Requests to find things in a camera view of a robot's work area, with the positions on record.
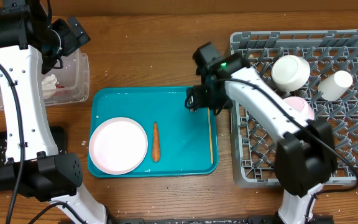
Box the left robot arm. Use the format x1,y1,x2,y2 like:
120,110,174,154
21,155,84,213
0,0,114,223

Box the large white plate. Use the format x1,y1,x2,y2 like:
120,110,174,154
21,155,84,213
89,117,148,175

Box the clear plastic bin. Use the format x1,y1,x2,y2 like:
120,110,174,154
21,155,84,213
0,50,90,111

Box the teal plastic tray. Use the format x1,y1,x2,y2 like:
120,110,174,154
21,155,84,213
90,86,219,177

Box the white cup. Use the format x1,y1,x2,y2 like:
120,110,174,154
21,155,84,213
318,70,353,101

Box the orange carrot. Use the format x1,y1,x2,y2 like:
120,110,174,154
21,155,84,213
152,122,161,162

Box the white napkin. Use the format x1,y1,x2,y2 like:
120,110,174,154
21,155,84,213
42,74,58,100

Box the grey dishwasher rack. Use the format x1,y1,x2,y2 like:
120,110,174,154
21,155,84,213
229,30,358,188

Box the wooden chopstick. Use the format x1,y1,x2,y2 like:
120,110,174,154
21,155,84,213
207,108,214,164

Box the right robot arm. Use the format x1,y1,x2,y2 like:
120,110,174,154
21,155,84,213
185,42,351,223

